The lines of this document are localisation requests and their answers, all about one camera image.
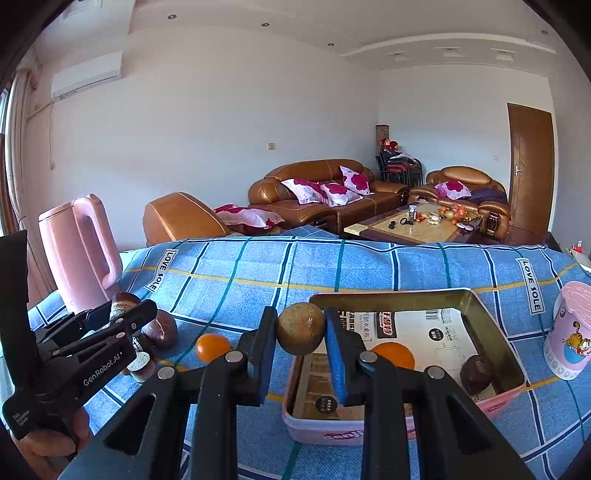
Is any orange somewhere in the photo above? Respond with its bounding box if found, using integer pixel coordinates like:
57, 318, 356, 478
372, 342, 415, 371
195, 333, 232, 364

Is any brown leather armchair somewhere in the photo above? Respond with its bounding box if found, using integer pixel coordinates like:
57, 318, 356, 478
408, 166, 511, 241

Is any printed paper liner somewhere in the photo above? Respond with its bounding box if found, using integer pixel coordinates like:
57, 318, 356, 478
295, 306, 491, 420

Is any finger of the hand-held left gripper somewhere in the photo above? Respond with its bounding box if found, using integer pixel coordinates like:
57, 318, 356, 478
34, 301, 114, 346
39, 299, 158, 370

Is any pale curtain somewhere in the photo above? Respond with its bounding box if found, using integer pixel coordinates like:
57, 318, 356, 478
0, 53, 51, 301

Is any floral pillow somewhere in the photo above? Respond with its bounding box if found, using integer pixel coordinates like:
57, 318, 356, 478
281, 179, 330, 205
435, 180, 472, 199
340, 165, 374, 195
320, 182, 363, 206

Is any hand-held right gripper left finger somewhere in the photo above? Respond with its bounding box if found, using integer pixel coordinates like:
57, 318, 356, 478
60, 306, 278, 480

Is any dark passion fruit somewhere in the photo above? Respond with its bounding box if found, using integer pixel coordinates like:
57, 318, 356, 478
141, 309, 179, 350
460, 355, 495, 396

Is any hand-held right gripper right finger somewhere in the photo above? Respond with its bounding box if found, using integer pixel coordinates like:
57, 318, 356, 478
323, 307, 536, 480

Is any wooden coffee table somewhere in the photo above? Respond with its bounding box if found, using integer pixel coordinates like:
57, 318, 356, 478
344, 200, 484, 246

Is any person's left hand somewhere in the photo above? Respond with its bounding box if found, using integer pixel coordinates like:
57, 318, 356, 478
21, 408, 95, 468

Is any pink cartoon cup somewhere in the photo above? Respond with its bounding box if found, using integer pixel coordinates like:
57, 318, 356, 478
543, 281, 591, 380

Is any green-brown round fruit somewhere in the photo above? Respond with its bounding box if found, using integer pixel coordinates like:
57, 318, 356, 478
276, 302, 326, 356

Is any pink electric kettle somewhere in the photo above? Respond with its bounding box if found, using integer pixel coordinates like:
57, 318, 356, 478
38, 194, 123, 313

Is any pink tin box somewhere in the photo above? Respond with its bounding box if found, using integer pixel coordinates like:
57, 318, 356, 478
281, 288, 527, 446

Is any purple cloth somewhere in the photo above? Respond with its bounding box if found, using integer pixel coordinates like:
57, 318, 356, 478
471, 187, 508, 206

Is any brown wooden door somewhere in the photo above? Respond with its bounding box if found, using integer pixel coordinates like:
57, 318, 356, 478
506, 102, 555, 241

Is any floral blanket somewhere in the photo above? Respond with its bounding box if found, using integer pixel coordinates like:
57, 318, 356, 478
213, 204, 287, 230

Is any brown leather sofa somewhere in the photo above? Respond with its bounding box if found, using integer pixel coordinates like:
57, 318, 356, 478
248, 159, 410, 234

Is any brown leather recliner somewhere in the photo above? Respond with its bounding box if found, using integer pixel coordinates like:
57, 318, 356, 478
143, 191, 230, 248

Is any blue plaid tablecloth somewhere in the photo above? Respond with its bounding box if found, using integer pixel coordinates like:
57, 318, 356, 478
28, 235, 591, 480

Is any pile of small fruits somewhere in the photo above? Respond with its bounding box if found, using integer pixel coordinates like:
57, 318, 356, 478
438, 203, 479, 227

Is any white air conditioner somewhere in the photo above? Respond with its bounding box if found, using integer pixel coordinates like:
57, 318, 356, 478
50, 51, 125, 100

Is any stack of dark chairs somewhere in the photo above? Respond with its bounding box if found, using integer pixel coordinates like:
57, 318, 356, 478
376, 150, 424, 186

